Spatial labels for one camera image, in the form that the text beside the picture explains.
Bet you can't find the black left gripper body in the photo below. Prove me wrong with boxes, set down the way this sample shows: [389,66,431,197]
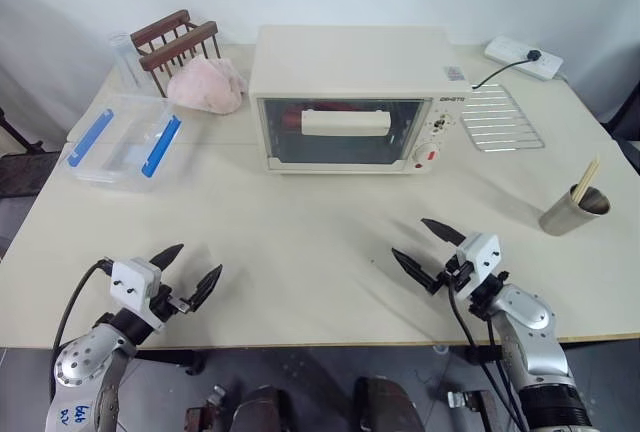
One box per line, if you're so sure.
[149,281,195,324]

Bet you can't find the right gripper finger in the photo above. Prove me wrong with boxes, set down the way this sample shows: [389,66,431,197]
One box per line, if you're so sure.
[420,217,467,249]
[390,247,436,296]

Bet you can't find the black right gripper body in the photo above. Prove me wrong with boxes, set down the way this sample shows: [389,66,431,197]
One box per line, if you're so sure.
[431,251,477,297]

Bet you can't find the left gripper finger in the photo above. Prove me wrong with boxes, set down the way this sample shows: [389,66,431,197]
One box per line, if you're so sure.
[150,243,185,271]
[187,263,224,312]

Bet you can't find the white timer knob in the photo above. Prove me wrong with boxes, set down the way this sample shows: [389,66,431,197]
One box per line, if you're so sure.
[413,140,444,166]

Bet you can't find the white toaster oven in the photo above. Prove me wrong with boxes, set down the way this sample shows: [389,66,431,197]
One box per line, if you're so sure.
[248,25,474,177]

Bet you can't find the clear container with blue clips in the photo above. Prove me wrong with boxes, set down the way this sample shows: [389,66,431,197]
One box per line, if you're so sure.
[59,93,184,194]

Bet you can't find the stainless steel cup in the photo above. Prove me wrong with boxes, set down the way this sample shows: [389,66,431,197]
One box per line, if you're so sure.
[538,184,612,237]

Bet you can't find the dark rounded shape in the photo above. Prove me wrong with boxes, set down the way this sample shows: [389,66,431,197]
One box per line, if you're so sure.
[233,385,302,432]
[353,375,422,432]

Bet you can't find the bamboo chopstick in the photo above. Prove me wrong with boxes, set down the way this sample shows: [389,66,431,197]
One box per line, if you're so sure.
[574,153,601,202]
[573,160,598,203]

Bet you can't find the dark furniture beside table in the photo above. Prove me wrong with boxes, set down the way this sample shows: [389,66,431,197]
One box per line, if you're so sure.
[0,105,67,199]

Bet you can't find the pink fluffy cloth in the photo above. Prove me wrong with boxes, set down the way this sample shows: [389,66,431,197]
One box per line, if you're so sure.
[166,56,250,116]

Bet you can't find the white power strip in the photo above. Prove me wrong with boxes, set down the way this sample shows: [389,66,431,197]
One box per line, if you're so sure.
[483,35,565,80]

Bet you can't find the clear plastic cup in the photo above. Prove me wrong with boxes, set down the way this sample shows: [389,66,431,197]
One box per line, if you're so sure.
[109,31,152,91]

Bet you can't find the brown wooden rack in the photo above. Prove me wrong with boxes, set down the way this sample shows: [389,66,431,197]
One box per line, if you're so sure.
[129,9,222,100]

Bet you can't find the dark chair behind table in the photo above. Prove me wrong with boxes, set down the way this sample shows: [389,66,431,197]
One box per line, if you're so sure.
[598,77,640,176]

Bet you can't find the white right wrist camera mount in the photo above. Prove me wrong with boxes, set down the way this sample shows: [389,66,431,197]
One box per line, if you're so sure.
[453,233,502,299]

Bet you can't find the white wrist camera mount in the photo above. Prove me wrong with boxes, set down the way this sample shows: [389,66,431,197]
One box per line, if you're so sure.
[453,233,502,299]
[110,258,167,335]

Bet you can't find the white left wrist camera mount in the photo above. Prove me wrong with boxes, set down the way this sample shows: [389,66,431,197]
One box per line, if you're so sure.
[110,258,167,335]

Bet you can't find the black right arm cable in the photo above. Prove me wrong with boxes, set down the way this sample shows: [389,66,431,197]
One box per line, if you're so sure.
[446,276,532,432]

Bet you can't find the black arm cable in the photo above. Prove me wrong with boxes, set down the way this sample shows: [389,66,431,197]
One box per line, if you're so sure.
[49,257,114,399]
[446,276,532,432]

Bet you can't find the black table frame bar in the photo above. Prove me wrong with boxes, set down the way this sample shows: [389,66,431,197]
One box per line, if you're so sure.
[133,348,207,377]

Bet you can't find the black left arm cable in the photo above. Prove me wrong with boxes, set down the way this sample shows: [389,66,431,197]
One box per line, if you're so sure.
[49,257,114,399]

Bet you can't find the metal wire rack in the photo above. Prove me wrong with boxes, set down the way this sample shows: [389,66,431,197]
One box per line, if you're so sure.
[459,82,546,153]

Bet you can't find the brown metal bracket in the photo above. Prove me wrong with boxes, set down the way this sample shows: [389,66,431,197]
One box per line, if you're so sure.
[445,388,497,432]
[183,383,229,432]

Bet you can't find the glass oven door with handle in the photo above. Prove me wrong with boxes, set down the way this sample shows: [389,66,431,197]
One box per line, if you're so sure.
[256,96,434,174]

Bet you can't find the black power cord with plug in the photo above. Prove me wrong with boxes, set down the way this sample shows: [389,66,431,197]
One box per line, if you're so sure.
[471,50,545,91]

